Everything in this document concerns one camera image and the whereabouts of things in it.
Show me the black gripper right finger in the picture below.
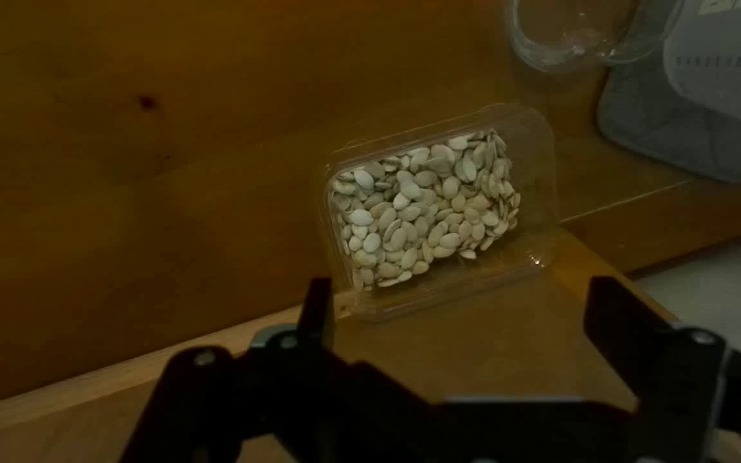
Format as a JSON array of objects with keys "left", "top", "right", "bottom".
[{"left": 584, "top": 276, "right": 741, "bottom": 463}]

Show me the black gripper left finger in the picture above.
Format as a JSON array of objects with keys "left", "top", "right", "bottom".
[{"left": 120, "top": 276, "right": 449, "bottom": 463}]

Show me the clear glass cup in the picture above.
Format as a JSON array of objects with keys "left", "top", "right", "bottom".
[{"left": 501, "top": 0, "right": 685, "bottom": 77}]

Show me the grey square pot holder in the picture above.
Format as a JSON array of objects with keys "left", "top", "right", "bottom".
[{"left": 593, "top": 50, "right": 741, "bottom": 188}]

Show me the clear tray of pale seeds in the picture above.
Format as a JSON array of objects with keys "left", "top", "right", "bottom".
[{"left": 318, "top": 100, "right": 561, "bottom": 325}]

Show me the translucent plastic measuring jug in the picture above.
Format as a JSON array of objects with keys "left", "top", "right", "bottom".
[{"left": 661, "top": 0, "right": 741, "bottom": 139}]

